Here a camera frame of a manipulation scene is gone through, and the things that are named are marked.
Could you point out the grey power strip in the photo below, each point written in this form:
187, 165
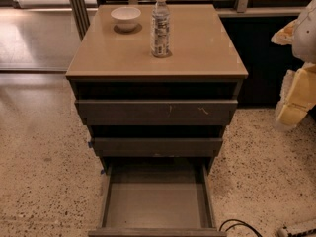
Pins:
302, 229

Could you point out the open bottom grey drawer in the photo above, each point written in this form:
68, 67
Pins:
165, 200

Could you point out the middle grey drawer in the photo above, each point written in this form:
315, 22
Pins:
156, 147

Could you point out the brown drawer cabinet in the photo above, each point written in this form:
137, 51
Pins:
203, 65

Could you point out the white ceramic bowl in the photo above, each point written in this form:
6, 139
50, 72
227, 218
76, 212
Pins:
126, 18

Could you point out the top grey drawer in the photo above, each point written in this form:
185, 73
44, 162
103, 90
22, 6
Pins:
122, 112

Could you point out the clear plastic water bottle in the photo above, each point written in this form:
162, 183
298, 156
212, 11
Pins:
160, 29

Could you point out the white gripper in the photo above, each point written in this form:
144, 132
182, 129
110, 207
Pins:
306, 39

